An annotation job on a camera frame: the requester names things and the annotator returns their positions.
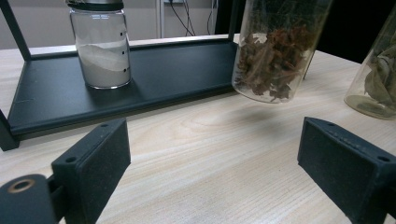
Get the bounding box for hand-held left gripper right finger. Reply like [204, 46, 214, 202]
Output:
[296, 116, 396, 224]

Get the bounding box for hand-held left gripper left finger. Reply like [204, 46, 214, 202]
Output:
[50, 117, 132, 224]

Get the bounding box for wooden-lid glass jar green leaves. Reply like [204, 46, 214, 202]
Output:
[343, 5, 396, 121]

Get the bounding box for metal-lid glass jar white powder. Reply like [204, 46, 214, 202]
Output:
[64, 0, 133, 91]

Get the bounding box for black metal shelf rack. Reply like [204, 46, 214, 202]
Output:
[0, 0, 316, 153]

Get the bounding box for wooden-lid glass jar brown spice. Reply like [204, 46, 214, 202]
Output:
[231, 0, 334, 105]

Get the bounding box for dark curtain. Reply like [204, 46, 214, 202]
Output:
[214, 0, 396, 64]

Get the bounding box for white-framed beige partition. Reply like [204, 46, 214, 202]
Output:
[0, 0, 166, 51]

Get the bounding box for black wall cable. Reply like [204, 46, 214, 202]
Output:
[168, 0, 196, 37]
[205, 0, 219, 35]

